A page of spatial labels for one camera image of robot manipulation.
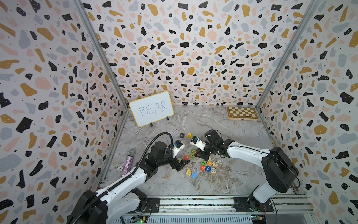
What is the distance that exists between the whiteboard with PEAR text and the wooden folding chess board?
0.49 metres

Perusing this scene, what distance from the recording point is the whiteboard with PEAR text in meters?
1.00

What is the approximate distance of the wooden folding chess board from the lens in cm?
115

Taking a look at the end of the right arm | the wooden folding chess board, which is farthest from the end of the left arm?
the wooden folding chess board
